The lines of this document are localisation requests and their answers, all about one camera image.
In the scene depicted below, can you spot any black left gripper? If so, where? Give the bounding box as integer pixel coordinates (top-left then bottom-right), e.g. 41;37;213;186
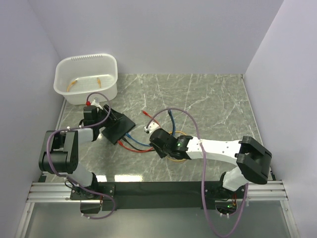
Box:
95;104;124;128

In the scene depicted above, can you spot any black network switch box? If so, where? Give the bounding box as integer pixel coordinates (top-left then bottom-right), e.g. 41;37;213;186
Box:
102;114;136;145

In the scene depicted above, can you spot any yellow ethernet cable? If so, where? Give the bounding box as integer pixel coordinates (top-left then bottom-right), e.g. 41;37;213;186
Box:
166;130;188;163

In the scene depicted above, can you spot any blue ethernet cable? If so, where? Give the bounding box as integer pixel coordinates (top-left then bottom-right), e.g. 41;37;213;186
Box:
125;110;177;147

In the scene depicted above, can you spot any red ethernet cable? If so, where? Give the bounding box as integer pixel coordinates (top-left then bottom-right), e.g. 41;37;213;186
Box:
117;110;159;153

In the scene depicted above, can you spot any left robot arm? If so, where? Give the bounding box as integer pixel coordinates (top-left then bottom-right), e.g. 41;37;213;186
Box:
39;105;126;199

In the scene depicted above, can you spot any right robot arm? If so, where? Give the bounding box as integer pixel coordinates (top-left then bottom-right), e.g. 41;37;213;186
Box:
145;127;272;198

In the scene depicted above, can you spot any white plastic tub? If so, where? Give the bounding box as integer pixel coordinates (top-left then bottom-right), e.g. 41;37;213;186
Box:
53;54;118;105

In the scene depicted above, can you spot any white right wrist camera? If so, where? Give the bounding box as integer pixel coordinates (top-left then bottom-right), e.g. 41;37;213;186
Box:
144;122;160;134

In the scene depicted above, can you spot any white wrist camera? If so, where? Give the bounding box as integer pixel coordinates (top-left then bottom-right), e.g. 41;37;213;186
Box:
86;97;103;109
144;122;160;134

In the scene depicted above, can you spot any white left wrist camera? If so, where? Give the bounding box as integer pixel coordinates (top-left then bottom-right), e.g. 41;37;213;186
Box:
86;97;103;109

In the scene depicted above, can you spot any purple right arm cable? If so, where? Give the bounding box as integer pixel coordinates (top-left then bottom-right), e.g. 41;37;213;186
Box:
146;107;249;237

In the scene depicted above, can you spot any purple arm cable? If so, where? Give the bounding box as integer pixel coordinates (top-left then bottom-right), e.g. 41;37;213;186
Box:
146;107;249;237
47;92;117;220

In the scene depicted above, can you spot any orange cable in tub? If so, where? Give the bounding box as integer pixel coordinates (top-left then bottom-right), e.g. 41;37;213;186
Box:
66;77;103;93

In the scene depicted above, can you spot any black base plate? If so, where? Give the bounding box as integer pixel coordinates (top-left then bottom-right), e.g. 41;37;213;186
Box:
80;181;246;214

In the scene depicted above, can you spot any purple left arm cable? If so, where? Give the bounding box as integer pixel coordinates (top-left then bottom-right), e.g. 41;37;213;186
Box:
47;92;117;220

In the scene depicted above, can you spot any aluminium rail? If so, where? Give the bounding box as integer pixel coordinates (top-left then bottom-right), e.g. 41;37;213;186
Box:
26;181;288;203

